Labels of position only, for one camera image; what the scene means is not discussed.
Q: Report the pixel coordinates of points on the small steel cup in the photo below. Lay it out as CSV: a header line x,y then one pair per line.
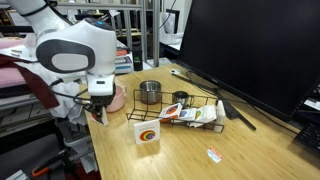
x,y
183,98

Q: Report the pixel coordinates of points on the red white sticker label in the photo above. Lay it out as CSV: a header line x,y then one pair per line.
x,y
214,155

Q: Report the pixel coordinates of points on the blue circle board book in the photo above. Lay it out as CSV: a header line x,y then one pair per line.
x,y
188,114

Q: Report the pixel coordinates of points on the stack of books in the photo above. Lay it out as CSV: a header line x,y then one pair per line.
x,y
123,62

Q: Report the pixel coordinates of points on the large steel cup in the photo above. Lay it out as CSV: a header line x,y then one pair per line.
x,y
150,91

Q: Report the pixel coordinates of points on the white colors board book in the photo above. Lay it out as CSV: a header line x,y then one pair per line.
x,y
147,131

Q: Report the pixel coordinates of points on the black wire rack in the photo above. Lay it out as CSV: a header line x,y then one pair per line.
x,y
145,112

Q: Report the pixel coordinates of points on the white board book upright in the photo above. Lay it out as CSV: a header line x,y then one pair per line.
x,y
221,115

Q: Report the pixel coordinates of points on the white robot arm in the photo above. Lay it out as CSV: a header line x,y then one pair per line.
x,y
89,46

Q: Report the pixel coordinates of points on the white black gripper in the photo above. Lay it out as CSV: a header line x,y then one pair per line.
x,y
101,89

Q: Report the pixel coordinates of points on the pink plastic bowl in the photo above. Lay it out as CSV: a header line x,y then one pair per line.
x,y
118,100

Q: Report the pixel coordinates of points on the orange circle board book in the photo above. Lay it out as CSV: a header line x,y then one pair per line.
x,y
170,112

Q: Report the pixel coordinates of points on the black canister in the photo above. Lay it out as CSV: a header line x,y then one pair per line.
x,y
137,56

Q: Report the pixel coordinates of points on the black monitor stand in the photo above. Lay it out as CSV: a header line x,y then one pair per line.
x,y
231,112

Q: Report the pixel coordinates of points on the white abc board book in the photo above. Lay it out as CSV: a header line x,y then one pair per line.
x,y
101,118

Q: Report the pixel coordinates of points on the black computer monitor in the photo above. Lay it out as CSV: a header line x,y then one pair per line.
x,y
266,52

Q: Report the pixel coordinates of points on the red cloth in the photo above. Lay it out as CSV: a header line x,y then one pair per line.
x,y
35,83

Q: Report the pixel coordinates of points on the metal frame post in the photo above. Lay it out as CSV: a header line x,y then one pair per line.
x,y
156,10

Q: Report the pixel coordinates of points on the black keyboard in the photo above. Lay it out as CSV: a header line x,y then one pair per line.
x,y
310,137

